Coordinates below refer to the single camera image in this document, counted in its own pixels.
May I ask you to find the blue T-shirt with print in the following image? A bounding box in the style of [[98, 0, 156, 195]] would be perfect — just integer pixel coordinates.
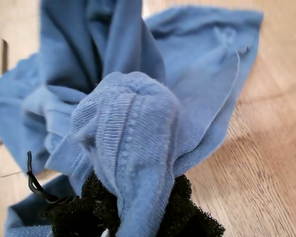
[[0, 0, 264, 237]]

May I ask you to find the black gripper foam-covered finger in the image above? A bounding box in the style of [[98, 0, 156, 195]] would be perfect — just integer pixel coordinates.
[[39, 172, 120, 237], [160, 174, 226, 237]]

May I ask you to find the black tie wire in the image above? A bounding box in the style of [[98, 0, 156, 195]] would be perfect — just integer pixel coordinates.
[[26, 151, 74, 204]]

